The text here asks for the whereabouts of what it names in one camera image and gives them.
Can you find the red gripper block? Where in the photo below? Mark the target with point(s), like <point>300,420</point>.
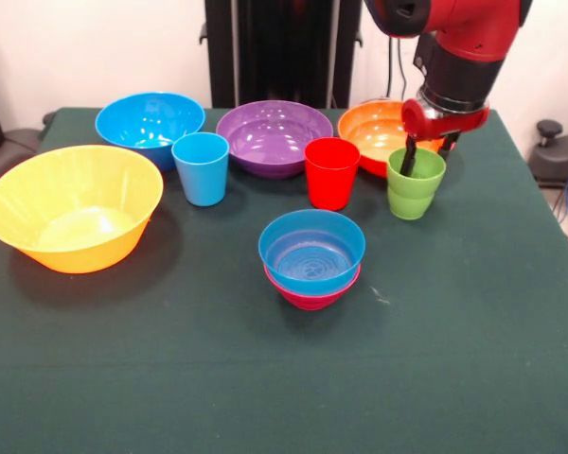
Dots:
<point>435,125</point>

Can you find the green cup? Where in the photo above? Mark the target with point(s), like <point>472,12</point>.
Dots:
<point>414,201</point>

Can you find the small blue bowl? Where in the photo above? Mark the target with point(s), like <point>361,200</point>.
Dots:
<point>284,241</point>

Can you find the pink bowl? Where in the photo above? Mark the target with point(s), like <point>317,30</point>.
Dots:
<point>307,300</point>

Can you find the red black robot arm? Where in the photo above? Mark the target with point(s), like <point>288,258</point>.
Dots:
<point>464,47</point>

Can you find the orange bowl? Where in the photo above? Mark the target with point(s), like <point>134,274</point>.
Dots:
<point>374,127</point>

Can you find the red cup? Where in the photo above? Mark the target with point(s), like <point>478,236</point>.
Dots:
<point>331,184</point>

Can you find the purple bowl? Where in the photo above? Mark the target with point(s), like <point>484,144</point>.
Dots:
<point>265,142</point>

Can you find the blue cup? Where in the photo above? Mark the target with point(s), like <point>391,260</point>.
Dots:
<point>201,179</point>

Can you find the dark green tablecloth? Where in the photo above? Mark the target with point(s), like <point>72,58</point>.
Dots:
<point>265,369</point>

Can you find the large blue bowl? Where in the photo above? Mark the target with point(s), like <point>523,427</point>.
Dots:
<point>142,118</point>

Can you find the large yellow bowl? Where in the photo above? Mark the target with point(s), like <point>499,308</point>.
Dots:
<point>76,236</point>

